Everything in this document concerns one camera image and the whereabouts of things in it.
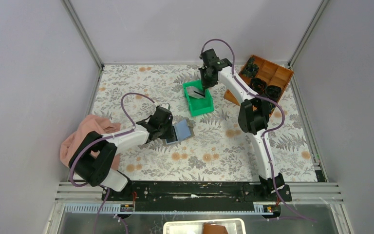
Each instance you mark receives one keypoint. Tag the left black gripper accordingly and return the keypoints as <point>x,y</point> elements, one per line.
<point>170,132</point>

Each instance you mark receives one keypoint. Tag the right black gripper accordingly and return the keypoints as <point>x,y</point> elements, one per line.
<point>205,84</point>

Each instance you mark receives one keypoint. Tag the grey blue card holder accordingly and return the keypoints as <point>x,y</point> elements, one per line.
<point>183,130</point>

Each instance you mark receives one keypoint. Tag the grey credit cards stack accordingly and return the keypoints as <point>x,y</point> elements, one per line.
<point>195,92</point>

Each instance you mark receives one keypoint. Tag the green plastic bin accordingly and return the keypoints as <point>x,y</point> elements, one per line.
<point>198,106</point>

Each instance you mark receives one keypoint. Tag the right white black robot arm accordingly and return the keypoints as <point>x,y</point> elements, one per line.
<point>253,119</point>

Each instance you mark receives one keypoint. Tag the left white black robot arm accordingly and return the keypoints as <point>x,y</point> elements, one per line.
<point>93,159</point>

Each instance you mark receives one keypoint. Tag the dark green rosette top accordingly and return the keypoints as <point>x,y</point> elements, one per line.
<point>251,69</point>

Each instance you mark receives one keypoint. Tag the black rosette middle left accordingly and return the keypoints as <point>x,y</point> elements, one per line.
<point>258,85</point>

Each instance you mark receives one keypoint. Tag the black rosette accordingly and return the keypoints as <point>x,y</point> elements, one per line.
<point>273,92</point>
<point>258,85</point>

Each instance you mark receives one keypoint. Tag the pink cloth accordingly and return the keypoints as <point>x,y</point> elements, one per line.
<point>90,123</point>

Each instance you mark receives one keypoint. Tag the black rosette middle right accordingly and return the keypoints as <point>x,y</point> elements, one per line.
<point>273,92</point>

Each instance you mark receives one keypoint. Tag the brown object in basket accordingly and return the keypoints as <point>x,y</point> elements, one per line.
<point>214,229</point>

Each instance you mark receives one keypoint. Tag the white plastic basket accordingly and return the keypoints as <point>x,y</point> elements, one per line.
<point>232,226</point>

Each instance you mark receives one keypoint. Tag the black mounting base plate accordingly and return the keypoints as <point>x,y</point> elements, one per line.
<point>187,196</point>

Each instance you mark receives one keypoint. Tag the aluminium rail frame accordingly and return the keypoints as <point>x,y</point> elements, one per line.
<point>87,198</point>

